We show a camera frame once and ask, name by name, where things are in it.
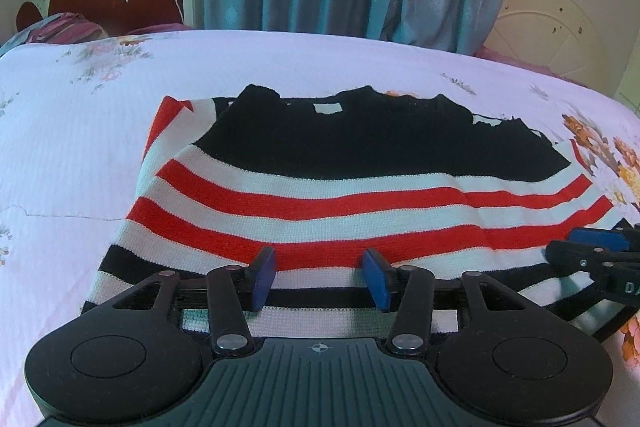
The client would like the pink mattress cover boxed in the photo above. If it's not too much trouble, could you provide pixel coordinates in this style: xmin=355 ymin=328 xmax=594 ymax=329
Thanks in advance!
xmin=472 ymin=46 xmax=581 ymax=82

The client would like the pink floral bed sheet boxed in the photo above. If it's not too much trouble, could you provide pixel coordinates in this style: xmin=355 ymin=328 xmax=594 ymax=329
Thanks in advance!
xmin=0 ymin=29 xmax=640 ymax=410

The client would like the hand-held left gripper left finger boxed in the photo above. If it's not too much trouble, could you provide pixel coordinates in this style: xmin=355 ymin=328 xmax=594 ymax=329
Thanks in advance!
xmin=112 ymin=247 xmax=277 ymax=354

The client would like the patterned quilt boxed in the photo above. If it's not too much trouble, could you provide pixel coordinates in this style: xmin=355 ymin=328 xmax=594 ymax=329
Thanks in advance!
xmin=0 ymin=11 xmax=110 ymax=58

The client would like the striped knit sweater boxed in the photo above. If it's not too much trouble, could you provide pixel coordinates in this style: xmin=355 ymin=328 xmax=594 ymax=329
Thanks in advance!
xmin=81 ymin=83 xmax=640 ymax=338

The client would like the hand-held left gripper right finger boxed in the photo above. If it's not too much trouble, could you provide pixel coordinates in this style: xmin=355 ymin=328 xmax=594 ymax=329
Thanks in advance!
xmin=362 ymin=248 xmax=528 ymax=354

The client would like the cream round headboard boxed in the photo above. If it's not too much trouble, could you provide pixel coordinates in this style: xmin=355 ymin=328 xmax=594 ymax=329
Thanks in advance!
xmin=484 ymin=0 xmax=610 ymax=88

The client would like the cream wardrobe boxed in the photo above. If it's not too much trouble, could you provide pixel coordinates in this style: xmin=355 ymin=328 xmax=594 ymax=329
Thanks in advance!
xmin=614 ymin=42 xmax=640 ymax=118

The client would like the pink pillow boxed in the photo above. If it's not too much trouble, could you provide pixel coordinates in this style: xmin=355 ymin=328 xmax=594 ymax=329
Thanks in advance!
xmin=126 ymin=22 xmax=196 ymax=36

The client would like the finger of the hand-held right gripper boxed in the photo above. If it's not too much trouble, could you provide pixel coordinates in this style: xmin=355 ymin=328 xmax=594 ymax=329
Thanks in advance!
xmin=544 ymin=241 xmax=640 ymax=278
xmin=569 ymin=228 xmax=633 ymax=254

